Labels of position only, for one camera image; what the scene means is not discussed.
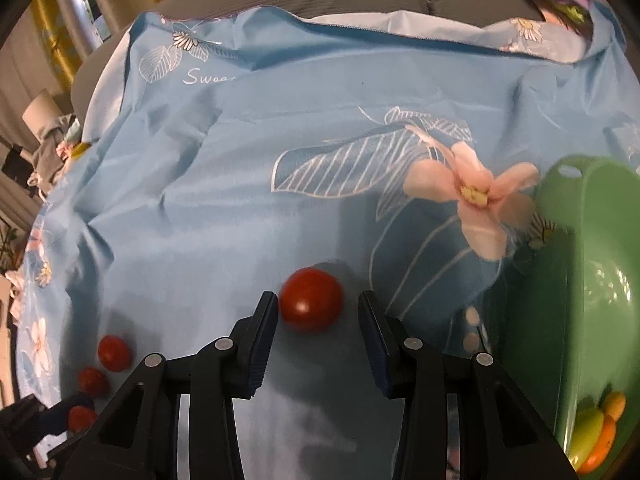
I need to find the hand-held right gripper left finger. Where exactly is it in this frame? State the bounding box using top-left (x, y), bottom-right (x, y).
top-left (55, 290), bottom-right (279, 480)

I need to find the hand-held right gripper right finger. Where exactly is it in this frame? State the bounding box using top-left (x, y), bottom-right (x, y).
top-left (357, 290), bottom-right (576, 480)

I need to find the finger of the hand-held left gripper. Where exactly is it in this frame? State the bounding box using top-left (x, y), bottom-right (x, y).
top-left (30, 392), bottom-right (96, 433)
top-left (46, 432), bottom-right (90, 468)

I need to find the red tomato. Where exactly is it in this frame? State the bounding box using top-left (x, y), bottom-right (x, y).
top-left (68, 406), bottom-right (97, 433)
top-left (280, 267), bottom-right (345, 333)
top-left (97, 335), bottom-right (133, 372)
top-left (77, 366), bottom-right (110, 397)

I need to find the green plastic basin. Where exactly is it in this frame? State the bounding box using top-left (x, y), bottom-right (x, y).
top-left (487, 155), bottom-right (640, 478)

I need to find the yellow-brown round fruit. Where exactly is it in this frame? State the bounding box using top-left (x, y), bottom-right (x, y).
top-left (600, 391), bottom-right (627, 422)

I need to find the orange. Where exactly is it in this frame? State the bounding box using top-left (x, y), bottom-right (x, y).
top-left (575, 417), bottom-right (618, 475)

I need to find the blue floral bed sheet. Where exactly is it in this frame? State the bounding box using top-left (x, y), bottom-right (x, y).
top-left (12, 5), bottom-right (640, 480)

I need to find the black box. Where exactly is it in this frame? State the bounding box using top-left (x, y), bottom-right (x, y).
top-left (0, 144), bottom-right (37, 182)

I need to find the pile of grey clothes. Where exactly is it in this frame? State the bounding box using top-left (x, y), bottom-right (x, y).
top-left (34, 114), bottom-right (97, 187)

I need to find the silver column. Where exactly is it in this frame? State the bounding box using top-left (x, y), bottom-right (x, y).
top-left (54, 0), bottom-right (112, 62)

